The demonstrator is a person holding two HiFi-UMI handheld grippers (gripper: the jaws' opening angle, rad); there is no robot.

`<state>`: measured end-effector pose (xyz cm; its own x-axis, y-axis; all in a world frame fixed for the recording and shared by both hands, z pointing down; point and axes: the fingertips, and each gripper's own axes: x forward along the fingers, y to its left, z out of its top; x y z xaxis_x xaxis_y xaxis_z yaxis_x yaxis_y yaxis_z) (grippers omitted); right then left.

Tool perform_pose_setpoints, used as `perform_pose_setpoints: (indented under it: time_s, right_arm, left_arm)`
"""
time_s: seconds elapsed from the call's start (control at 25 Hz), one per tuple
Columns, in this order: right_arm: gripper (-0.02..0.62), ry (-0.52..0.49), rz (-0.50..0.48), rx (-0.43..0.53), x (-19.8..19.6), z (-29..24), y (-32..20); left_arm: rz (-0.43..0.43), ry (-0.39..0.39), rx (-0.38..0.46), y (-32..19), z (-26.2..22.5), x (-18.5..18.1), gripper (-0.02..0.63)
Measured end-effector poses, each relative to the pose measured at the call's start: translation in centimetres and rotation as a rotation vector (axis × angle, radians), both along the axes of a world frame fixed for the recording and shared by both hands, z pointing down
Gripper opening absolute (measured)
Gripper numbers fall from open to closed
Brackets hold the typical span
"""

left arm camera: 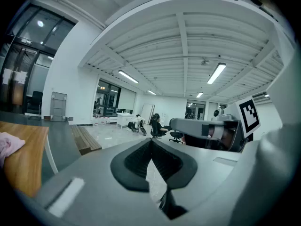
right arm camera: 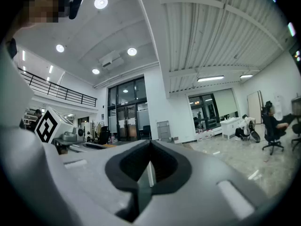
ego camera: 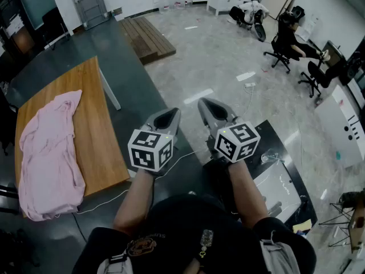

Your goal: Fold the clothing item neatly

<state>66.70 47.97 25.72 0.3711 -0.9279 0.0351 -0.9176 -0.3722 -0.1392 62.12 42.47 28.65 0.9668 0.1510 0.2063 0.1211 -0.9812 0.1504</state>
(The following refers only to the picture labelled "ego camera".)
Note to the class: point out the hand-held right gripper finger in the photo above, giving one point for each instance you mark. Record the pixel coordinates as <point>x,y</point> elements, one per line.
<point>229,114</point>
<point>202,114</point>

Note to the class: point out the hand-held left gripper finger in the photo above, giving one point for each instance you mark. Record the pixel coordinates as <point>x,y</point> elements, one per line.
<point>149,123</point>
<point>176,128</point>

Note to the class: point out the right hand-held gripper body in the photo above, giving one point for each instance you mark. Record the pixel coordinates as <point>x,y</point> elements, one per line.
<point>236,144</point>

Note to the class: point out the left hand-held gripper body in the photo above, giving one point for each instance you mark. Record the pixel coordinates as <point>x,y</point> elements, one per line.
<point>148,153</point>

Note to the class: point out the pink shirt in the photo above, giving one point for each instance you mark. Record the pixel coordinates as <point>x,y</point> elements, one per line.
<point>48,158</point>

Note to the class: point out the person's right forearm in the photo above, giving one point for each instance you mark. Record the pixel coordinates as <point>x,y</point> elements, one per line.
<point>248,193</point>

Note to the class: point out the person's left forearm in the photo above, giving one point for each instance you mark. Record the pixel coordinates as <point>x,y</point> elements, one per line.
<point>134,201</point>

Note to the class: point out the white power strip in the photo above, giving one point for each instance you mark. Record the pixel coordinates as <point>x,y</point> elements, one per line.
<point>250,84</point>

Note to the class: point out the clear plastic bottle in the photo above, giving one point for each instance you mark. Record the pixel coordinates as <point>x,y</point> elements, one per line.
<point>271,156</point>

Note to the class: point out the white table leg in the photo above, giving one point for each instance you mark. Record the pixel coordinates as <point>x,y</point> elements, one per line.
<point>109,88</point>

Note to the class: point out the person's black t-shirt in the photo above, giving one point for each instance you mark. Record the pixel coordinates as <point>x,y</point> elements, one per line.
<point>185,218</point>

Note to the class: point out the black office chair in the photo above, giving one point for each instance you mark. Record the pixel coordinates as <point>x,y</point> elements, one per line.
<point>280,54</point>
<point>319,76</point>

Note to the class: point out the dark wooden platform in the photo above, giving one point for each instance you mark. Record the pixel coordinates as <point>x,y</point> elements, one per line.
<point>146,38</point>

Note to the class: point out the black scooter with white cover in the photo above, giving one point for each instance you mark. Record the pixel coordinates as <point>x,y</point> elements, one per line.
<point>255,13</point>

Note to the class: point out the white panel box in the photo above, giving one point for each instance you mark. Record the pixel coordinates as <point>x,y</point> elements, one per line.
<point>339,124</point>

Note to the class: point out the yellow paper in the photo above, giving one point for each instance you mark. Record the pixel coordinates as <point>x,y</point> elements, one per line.
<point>302,226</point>

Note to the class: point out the row of water bottles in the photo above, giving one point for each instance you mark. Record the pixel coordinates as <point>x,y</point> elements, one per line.
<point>175,1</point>

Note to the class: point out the computer monitor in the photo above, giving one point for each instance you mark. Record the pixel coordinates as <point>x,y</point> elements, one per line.
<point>332,53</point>

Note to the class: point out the grey folding table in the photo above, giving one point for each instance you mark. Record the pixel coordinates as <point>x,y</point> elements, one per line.
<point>90,6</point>

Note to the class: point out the glass whiteboard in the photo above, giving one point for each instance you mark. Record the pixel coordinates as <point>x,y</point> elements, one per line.
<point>38,4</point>

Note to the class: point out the black frame table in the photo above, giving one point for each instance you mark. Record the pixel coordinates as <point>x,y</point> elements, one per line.
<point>273,141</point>

